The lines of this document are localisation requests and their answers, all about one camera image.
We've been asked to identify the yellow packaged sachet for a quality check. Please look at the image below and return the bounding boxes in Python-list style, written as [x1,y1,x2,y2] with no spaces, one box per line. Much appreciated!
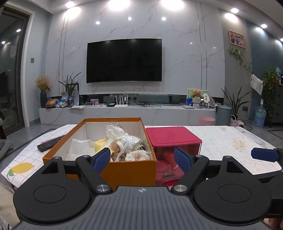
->
[94,139,107,153]

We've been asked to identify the clear plastic bundle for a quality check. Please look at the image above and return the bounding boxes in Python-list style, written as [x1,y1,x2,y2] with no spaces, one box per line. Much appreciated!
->
[105,124,145,155]

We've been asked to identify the pink white knitted yarn toy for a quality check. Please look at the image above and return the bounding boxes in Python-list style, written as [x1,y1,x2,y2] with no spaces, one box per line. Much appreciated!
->
[125,150,150,162]

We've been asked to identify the blue water jug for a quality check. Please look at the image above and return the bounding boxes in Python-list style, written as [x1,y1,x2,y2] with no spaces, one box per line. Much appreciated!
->
[253,104,266,127]

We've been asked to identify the black remote control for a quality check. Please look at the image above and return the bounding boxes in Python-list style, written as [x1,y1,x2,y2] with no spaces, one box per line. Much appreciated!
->
[37,135,64,152]

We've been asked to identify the pink small heater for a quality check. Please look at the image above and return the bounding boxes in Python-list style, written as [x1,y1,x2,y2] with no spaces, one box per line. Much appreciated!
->
[230,114,244,128]

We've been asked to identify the potted floor plant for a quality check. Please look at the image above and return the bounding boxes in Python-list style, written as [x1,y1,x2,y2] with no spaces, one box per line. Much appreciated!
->
[222,87,250,120]

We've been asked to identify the grey lidded trash can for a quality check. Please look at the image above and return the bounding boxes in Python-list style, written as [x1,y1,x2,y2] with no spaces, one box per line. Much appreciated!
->
[215,105,232,126]

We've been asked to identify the dark cabinet with plants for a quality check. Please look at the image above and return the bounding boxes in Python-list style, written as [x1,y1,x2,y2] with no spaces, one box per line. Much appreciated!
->
[263,68,282,127]

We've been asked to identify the pink waste bin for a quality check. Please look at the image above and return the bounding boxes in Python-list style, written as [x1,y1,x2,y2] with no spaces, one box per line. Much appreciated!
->
[199,116,215,126]

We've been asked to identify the hanging white cloth bag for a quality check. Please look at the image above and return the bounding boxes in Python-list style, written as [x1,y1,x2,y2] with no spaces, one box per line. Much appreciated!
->
[250,74,263,95]

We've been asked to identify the red lidded candy container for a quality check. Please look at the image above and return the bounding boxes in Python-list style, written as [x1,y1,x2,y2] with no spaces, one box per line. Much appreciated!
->
[145,126,203,187]

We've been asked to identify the orange cardboard box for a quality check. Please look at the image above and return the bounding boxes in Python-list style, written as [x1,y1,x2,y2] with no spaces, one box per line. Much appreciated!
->
[43,118,157,191]

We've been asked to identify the small teddy bear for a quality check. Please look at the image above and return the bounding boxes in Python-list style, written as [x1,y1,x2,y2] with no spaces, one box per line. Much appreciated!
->
[192,89,203,109]

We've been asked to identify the white marble tv console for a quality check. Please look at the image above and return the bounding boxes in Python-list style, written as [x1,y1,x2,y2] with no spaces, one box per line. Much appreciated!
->
[39,105,216,126]

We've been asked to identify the white wifi router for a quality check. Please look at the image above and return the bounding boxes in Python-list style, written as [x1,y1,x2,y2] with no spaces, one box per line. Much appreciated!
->
[114,94,129,108]

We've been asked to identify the green plant in glass vase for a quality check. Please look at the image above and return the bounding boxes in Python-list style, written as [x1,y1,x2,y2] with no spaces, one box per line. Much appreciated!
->
[58,72,81,107]

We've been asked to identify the dried flowers in dark vase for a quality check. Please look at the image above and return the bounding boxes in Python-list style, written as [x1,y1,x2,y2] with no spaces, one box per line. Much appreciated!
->
[36,75,50,108]

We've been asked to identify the trailing wall vine plant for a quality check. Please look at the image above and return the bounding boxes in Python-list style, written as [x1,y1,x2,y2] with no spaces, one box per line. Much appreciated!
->
[228,48,254,74]

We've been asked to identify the framed wall picture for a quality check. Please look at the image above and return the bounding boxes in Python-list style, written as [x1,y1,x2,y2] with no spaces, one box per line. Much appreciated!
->
[228,30,246,48]

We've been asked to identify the wall-mounted black television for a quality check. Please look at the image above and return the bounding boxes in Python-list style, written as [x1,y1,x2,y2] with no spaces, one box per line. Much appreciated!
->
[86,38,163,83]

